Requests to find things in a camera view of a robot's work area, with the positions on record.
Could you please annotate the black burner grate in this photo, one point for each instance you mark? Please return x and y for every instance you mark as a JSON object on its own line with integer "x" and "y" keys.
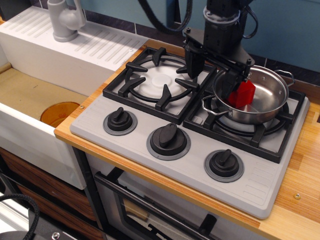
{"x": 273, "y": 140}
{"x": 156, "y": 82}

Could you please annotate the black stove knob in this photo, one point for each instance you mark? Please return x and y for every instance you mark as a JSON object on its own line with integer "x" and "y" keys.
{"x": 224, "y": 166}
{"x": 168, "y": 143}
{"x": 120, "y": 122}

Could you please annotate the grey toy stove top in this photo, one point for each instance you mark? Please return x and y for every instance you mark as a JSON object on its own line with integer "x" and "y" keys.
{"x": 254, "y": 193}

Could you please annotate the orange plastic plate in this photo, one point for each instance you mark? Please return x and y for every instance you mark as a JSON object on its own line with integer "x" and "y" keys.
{"x": 57, "y": 113}

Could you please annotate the black right burner grate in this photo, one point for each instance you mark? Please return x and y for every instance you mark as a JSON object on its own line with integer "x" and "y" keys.
{"x": 273, "y": 140}

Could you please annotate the black middle stove knob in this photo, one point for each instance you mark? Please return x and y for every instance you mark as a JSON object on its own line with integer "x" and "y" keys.
{"x": 168, "y": 143}

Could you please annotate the black right stove knob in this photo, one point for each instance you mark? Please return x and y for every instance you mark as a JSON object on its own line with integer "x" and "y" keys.
{"x": 224, "y": 166}

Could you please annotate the wooden drawer front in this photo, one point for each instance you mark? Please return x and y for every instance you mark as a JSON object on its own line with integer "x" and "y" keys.
{"x": 59, "y": 202}

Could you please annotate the stainless steel pan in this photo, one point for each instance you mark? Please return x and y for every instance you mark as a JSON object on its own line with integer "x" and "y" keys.
{"x": 271, "y": 93}

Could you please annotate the white toy sink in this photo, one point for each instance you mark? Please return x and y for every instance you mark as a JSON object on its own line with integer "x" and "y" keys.
{"x": 37, "y": 72}

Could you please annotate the black oven door handle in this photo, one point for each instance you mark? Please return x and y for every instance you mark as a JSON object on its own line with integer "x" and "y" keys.
{"x": 111, "y": 182}

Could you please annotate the black left stove knob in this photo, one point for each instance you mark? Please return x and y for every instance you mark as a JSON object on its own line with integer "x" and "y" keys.
{"x": 120, "y": 122}

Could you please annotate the black left burner grate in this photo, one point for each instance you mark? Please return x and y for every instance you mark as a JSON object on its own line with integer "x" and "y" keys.
{"x": 156, "y": 82}

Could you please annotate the grey toy faucet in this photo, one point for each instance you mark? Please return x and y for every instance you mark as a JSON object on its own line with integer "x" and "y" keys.
{"x": 65, "y": 22}

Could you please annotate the toy oven door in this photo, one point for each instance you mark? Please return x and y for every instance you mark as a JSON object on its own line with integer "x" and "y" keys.
{"x": 140, "y": 224}

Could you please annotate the red wooden cube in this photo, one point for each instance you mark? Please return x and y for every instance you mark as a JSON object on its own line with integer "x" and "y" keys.
{"x": 244, "y": 95}

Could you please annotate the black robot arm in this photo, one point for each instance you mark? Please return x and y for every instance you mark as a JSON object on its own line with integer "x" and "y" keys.
{"x": 226, "y": 12}

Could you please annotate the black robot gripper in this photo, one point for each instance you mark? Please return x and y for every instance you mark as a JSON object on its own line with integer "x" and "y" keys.
{"x": 219, "y": 45}

